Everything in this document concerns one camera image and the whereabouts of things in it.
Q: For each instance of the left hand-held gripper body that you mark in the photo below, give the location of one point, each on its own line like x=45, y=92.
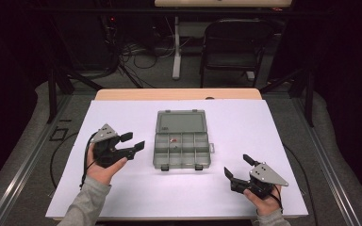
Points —
x=106, y=147

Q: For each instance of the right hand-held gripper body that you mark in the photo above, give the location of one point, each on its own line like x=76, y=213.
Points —
x=262, y=180

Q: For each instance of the small red item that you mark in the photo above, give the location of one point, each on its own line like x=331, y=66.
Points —
x=173, y=140

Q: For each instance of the grey transparent compartment box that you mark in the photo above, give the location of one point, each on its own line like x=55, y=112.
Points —
x=181, y=138

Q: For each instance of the person's right hand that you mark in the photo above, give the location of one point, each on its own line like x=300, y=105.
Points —
x=265, y=202

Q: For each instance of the person's left hand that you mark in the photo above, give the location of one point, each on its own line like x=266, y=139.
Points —
x=102, y=172

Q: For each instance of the white table cover sheet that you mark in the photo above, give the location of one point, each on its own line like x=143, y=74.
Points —
x=232, y=135

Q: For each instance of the black metal stand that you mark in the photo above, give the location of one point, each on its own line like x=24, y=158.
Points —
x=304, y=91
x=56, y=91

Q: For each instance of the black equipment rack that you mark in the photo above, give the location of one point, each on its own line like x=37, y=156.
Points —
x=106, y=37

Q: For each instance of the black folding chair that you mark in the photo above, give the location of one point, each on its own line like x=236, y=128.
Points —
x=235, y=47

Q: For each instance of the wooden desk with white leg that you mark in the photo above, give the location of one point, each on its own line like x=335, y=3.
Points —
x=220, y=2

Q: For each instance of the aluminium rail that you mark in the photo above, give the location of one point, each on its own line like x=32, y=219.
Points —
x=22, y=169
x=330, y=175

